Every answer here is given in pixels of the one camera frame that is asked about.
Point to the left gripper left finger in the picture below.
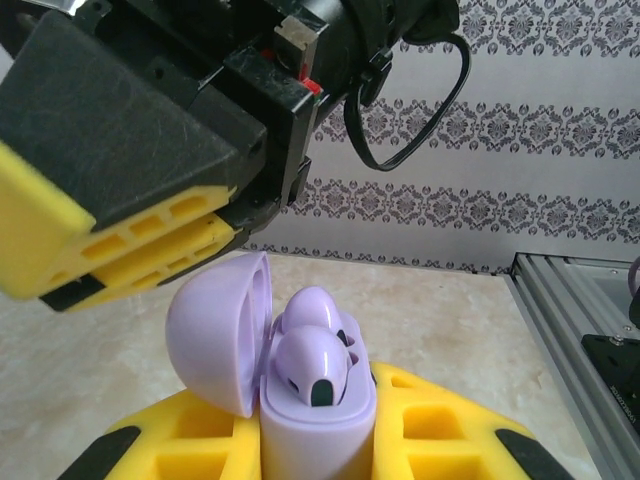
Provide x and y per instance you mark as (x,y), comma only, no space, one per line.
(200,450)

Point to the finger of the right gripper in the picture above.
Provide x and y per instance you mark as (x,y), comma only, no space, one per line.
(125,140)
(165,250)

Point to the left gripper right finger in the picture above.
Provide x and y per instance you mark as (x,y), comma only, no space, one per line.
(450,440)

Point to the purple earbud charging case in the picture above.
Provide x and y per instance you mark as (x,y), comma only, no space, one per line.
(320,440)

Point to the aluminium mounting rail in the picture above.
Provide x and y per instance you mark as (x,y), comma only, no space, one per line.
(550,300)

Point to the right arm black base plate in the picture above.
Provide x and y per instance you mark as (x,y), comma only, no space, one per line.
(615,380)

